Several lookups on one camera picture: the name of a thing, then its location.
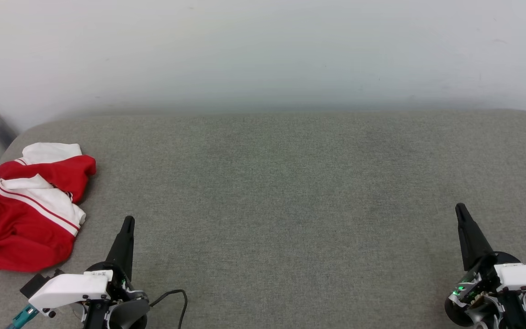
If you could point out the grey fabric sofa seat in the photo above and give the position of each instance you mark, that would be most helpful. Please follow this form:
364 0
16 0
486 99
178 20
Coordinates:
263 205

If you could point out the red and white garment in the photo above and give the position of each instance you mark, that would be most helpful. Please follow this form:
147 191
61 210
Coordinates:
16 228

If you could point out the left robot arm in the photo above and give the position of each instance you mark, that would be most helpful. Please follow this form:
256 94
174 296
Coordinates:
128 315

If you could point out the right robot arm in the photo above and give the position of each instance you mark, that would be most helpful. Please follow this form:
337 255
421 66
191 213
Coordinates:
457 313

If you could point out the left wrist teal connector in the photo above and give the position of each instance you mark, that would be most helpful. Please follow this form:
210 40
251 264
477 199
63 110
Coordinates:
22 316

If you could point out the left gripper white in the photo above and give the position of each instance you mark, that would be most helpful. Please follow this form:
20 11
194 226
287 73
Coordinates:
69 288

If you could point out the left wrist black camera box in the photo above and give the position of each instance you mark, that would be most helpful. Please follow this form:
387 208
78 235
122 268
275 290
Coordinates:
34 285

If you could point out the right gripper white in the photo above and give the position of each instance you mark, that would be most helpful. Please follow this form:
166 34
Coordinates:
525 278

